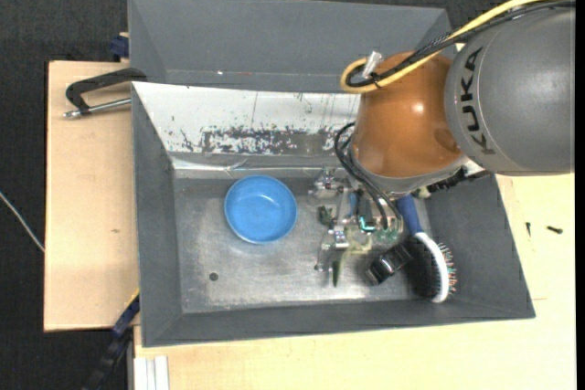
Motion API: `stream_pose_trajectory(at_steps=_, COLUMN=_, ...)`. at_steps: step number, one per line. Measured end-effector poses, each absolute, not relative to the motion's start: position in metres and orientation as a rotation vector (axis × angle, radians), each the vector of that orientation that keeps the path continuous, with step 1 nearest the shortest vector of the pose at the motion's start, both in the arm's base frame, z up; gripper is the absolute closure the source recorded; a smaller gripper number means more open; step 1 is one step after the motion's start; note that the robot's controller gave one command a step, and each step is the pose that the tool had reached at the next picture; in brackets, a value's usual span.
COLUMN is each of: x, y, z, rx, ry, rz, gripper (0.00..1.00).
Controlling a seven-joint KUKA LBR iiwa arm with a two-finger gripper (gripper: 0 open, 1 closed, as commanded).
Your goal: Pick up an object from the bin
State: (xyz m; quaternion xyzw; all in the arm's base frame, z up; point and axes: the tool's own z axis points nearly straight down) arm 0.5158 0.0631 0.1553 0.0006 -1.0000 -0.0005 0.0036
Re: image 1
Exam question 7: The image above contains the grey metal bin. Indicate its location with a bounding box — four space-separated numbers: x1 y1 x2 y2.
126 0 537 348

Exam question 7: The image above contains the blue bowl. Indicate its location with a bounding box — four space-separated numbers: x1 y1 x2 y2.
223 174 299 246

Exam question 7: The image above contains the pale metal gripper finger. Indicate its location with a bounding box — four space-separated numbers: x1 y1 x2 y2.
307 170 346 203
314 229 350 274

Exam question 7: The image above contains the black shiny round object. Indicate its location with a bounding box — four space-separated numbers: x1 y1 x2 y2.
365 241 415 287

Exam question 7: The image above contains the pale brown flat board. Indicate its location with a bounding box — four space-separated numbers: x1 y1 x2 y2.
43 60 141 332

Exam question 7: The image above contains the black cylinder on white bracket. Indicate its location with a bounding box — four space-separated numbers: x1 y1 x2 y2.
413 163 488 200

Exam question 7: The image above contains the blue and white hairbrush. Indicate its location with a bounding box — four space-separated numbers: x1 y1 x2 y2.
395 195 462 305

